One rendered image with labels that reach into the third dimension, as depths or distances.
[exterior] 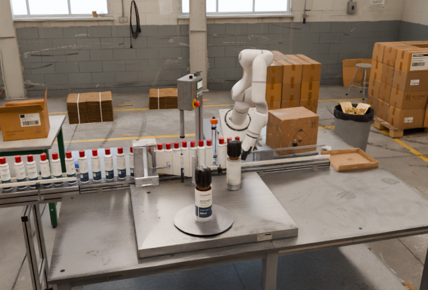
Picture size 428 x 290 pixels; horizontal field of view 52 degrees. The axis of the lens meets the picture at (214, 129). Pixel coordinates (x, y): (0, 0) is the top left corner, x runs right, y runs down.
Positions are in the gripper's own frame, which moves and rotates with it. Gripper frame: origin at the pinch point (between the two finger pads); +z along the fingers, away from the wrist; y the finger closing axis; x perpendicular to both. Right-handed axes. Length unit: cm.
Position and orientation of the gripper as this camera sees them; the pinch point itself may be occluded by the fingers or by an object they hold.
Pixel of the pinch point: (243, 157)
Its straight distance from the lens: 291.3
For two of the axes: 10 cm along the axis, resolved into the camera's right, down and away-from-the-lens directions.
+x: 9.1, 2.5, 3.2
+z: -3.3, 9.1, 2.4
